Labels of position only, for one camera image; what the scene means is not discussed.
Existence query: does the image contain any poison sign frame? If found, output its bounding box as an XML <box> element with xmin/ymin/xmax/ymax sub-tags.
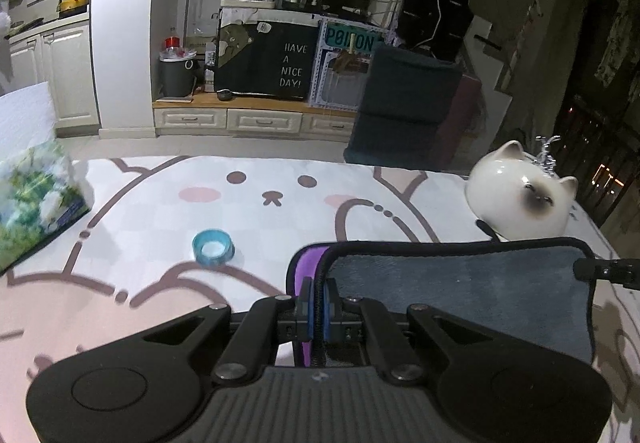
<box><xmin>308</xmin><ymin>18</ymin><xmax>387</xmax><ymax>112</ymax></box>

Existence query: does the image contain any white ceramic cat bowl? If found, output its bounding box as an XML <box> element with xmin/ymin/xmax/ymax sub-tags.
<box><xmin>464</xmin><ymin>140</ymin><xmax>578</xmax><ymax>241</ymax></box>

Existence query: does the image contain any white kitchen cabinet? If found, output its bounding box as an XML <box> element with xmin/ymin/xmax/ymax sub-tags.
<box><xmin>9</xmin><ymin>14</ymin><xmax>100</xmax><ymax>129</ymax></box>

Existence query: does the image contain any small black bowl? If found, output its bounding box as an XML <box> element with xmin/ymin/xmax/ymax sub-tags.
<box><xmin>217</xmin><ymin>90</ymin><xmax>233</xmax><ymax>102</ymax></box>

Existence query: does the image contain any purple towel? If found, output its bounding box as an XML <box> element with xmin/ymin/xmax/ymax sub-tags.
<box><xmin>285</xmin><ymin>243</ymin><xmax>332</xmax><ymax>367</ymax></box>

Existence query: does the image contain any blue tape roll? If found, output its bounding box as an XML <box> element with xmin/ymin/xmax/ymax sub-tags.
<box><xmin>192</xmin><ymin>229</ymin><xmax>235</xmax><ymax>267</ymax></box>

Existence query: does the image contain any maroon folded mat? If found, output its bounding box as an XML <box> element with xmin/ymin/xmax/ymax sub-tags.
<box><xmin>431</xmin><ymin>74</ymin><xmax>482</xmax><ymax>170</ymax></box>

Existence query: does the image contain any dark teal folded cushion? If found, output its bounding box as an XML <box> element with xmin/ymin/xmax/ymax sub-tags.
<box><xmin>344</xmin><ymin>44</ymin><xmax>462</xmax><ymax>170</ymax></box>

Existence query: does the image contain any dark grey trash bin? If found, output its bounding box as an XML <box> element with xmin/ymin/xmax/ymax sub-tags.
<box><xmin>160</xmin><ymin>55</ymin><xmax>198</xmax><ymax>99</ymax></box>

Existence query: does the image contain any green floral tissue pack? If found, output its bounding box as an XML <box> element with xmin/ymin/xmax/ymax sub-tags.
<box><xmin>1</xmin><ymin>140</ymin><xmax>89</xmax><ymax>272</ymax></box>

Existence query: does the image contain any black hanging bag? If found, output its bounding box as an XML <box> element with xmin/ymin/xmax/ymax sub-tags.
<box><xmin>396</xmin><ymin>0</ymin><xmax>474</xmax><ymax>62</ymax></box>

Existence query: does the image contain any white drawer bench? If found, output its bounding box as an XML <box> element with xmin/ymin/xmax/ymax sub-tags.
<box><xmin>152</xmin><ymin>92</ymin><xmax>356</xmax><ymax>142</ymax></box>

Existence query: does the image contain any black have a nice day cloth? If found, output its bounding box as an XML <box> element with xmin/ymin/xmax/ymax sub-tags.
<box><xmin>214</xmin><ymin>21</ymin><xmax>318</xmax><ymax>101</ymax></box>

